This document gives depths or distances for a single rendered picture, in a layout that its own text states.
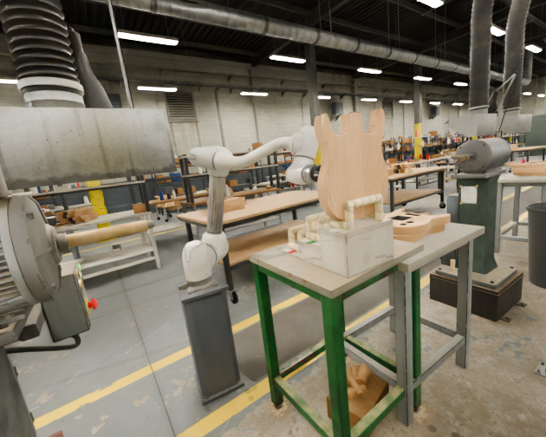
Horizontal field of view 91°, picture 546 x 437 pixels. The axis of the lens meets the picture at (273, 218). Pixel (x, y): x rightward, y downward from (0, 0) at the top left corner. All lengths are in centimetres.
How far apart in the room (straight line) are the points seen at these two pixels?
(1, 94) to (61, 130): 1165
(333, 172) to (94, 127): 71
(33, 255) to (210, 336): 124
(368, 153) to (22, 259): 105
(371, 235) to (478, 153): 163
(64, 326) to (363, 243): 103
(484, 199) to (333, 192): 180
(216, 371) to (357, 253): 123
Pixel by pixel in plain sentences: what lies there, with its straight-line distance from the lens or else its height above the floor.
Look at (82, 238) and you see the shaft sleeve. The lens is 81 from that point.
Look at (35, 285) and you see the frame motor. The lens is 74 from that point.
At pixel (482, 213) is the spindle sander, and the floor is 80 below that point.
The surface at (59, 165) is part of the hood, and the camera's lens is 67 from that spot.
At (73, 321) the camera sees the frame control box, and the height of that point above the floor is 97.
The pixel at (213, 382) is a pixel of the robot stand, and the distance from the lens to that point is 196.
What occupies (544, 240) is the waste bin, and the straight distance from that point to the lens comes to 331.
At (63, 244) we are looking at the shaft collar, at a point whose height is 125.
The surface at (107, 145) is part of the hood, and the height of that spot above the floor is 145.
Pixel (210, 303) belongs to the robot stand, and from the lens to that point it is 169.
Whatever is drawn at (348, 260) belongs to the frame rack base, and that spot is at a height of 100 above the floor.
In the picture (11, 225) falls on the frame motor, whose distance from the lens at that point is 73.
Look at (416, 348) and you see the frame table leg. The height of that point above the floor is 40.
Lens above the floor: 138
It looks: 11 degrees down
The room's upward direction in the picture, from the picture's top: 7 degrees counter-clockwise
